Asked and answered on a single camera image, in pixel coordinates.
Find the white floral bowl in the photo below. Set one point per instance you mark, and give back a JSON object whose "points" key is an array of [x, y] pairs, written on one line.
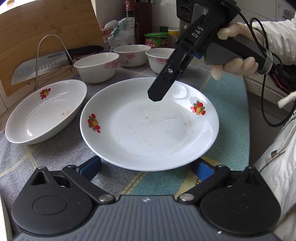
{"points": [[158, 58], [132, 55], [97, 68]]}

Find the green lid sauce jar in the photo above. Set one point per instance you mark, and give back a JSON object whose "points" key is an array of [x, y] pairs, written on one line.
{"points": [[157, 39]]}

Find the dark red knife block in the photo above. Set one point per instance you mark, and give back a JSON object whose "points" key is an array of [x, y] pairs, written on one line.
{"points": [[143, 13]]}

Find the white jacket torso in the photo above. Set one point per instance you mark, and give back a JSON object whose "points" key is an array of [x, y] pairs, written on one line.
{"points": [[277, 167]]}

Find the right white jacket sleeve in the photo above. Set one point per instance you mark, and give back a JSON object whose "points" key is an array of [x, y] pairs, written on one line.
{"points": [[281, 39]]}

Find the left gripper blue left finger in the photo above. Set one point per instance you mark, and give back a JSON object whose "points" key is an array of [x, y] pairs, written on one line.
{"points": [[81, 177]]}

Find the white plate back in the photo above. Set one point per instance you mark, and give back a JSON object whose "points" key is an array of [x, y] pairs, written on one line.
{"points": [[45, 112]]}

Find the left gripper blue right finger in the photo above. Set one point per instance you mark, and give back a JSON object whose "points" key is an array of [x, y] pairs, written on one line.
{"points": [[211, 178]]}

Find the right gloved hand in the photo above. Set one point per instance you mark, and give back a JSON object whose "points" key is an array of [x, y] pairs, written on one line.
{"points": [[236, 66]]}

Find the white plate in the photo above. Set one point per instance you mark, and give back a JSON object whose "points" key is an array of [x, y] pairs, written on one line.
{"points": [[45, 112], [127, 129]]}

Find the yellow lid spice jar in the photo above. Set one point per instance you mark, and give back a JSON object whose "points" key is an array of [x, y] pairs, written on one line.
{"points": [[173, 37]]}

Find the wire board stand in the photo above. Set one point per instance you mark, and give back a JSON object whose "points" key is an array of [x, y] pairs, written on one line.
{"points": [[51, 59]]}

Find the bamboo cutting board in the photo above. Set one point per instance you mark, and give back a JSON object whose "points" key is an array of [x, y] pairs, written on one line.
{"points": [[41, 28]]}

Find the santoku kitchen knife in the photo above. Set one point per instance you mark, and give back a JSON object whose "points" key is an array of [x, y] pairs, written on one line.
{"points": [[23, 73]]}

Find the dark soy sauce bottle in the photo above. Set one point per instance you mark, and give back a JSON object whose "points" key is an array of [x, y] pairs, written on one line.
{"points": [[130, 14]]}

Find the white plastic food bag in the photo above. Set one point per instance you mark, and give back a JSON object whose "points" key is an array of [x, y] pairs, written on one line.
{"points": [[118, 33]]}

